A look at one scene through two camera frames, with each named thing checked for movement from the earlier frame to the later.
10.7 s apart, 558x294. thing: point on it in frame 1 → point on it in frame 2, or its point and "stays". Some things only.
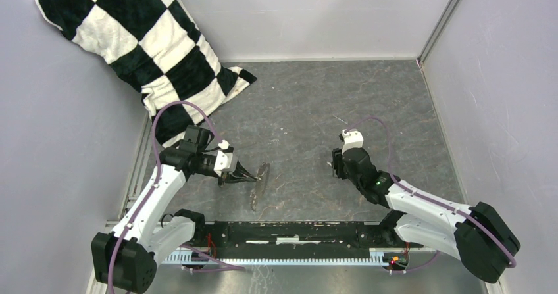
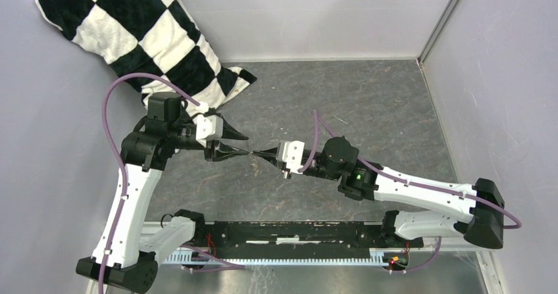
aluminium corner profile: (443, 19) stays
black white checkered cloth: (139, 33) stays
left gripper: (239, 174) → (225, 151)
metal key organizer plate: (263, 173) → (253, 162)
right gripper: (337, 162) → (270, 154)
